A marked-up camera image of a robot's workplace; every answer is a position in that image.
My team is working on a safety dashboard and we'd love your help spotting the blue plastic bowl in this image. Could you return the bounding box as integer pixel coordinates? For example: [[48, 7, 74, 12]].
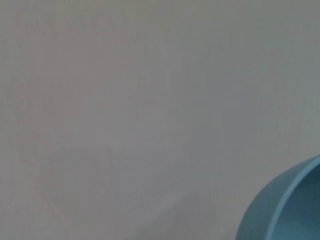
[[234, 154, 320, 240]]

